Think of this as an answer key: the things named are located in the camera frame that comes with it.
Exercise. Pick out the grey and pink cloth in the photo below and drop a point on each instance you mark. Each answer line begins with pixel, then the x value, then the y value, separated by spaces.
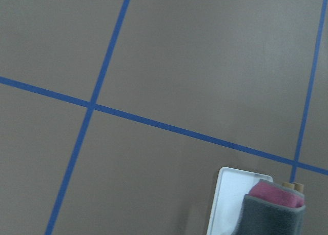
pixel 270 208

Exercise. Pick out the white rectangular tray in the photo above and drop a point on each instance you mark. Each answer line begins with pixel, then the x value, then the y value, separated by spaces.
pixel 231 186

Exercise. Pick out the wooden rack rod left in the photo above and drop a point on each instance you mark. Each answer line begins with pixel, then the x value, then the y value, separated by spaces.
pixel 288 185

